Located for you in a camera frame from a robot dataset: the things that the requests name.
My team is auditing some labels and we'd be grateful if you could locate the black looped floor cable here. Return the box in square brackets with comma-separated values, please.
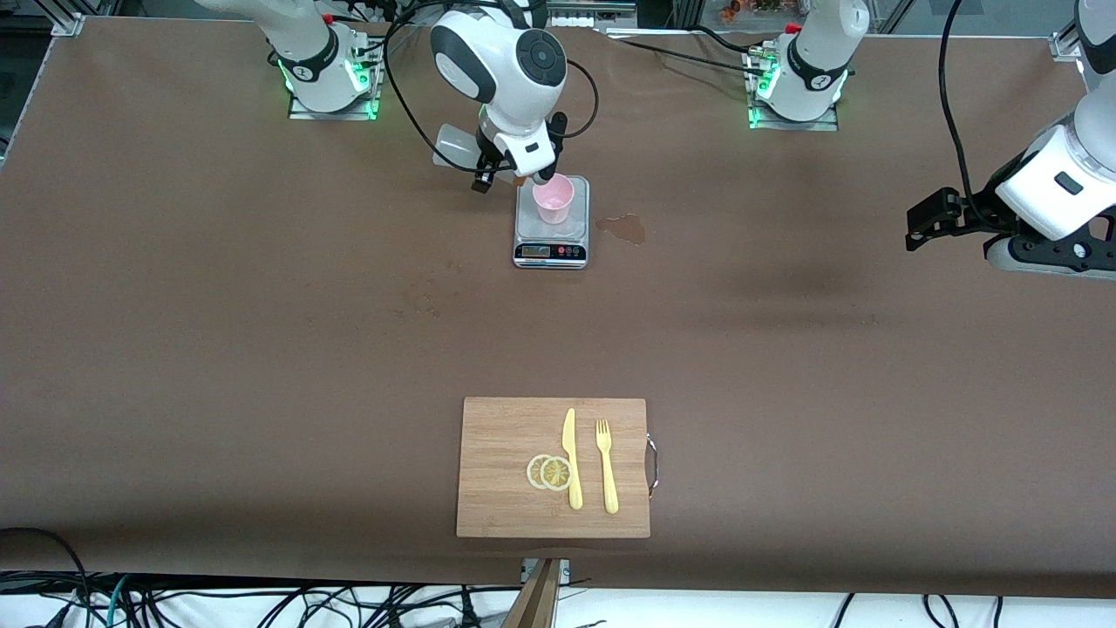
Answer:
[0, 527, 92, 628]

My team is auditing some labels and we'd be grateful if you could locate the pink plastic cup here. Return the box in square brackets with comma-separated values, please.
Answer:
[533, 174, 576, 226]

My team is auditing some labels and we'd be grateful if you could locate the aluminium frame rail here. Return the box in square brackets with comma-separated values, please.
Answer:
[510, 0, 637, 20]

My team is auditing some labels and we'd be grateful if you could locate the wooden cutting board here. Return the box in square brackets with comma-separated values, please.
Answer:
[456, 397, 651, 539]

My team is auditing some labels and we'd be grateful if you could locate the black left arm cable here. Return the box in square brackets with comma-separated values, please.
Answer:
[938, 0, 976, 208]

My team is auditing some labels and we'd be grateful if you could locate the wooden post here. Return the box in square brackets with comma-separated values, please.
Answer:
[501, 558, 561, 628]

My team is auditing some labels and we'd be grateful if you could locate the yellow plastic knife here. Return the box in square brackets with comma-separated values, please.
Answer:
[561, 407, 583, 511]

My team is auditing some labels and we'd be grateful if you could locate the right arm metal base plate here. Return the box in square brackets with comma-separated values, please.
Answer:
[288, 39, 382, 121]

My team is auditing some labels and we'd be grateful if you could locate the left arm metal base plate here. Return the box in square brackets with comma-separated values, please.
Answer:
[748, 48, 840, 132]

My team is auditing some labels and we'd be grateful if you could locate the silver digital kitchen scale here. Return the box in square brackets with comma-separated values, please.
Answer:
[513, 174, 591, 270]

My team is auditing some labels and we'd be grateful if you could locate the yellow plastic fork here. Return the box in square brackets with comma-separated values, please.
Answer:
[595, 419, 620, 515]

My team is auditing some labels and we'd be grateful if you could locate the teal floor cable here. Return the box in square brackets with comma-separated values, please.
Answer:
[105, 574, 132, 628]

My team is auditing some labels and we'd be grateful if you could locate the clear sauce bottle orange cap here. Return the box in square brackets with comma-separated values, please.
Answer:
[433, 124, 527, 187]

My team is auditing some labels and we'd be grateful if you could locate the black cable across table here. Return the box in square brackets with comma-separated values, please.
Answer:
[604, 26, 768, 79]

